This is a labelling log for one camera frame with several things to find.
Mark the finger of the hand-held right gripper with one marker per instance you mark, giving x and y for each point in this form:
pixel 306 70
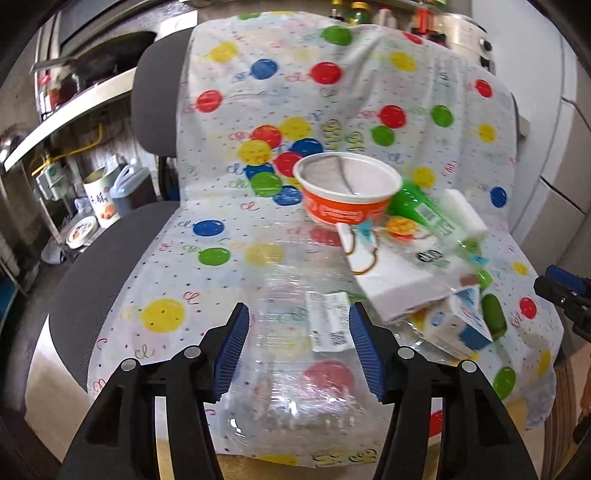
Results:
pixel 570 279
pixel 579 318

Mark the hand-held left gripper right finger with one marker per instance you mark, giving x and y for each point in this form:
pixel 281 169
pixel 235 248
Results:
pixel 365 346

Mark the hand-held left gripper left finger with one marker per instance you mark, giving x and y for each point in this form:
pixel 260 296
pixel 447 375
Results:
pixel 233 341

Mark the clear plastic bottle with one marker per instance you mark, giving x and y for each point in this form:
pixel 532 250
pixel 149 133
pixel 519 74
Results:
pixel 295 392

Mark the white paper bag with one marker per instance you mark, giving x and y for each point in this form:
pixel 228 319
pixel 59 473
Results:
pixel 401 286

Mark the blue white milk carton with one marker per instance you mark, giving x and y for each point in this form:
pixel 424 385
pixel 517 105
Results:
pixel 466 323

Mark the orange paper bowl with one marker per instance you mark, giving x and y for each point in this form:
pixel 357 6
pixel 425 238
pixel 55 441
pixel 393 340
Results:
pixel 346 207

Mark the green plastic bottle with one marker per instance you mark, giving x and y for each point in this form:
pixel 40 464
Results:
pixel 415 203

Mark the blue plastic jug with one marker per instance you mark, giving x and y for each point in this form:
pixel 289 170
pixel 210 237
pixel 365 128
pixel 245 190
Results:
pixel 134 184

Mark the white plate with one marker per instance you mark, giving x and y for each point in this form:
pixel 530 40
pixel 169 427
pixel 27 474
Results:
pixel 81 233

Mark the cream tin can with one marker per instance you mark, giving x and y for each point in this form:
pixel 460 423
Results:
pixel 102 198

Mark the balloon print cloth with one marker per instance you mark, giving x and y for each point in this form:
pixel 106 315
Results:
pixel 221 138

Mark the grey office chair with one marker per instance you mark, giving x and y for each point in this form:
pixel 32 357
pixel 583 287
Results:
pixel 152 92

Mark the steel pot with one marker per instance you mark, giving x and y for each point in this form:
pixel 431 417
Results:
pixel 468 37

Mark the white kitchen counter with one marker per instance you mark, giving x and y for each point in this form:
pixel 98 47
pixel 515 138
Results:
pixel 69 110

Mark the black wok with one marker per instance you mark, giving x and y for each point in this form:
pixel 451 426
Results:
pixel 111 50

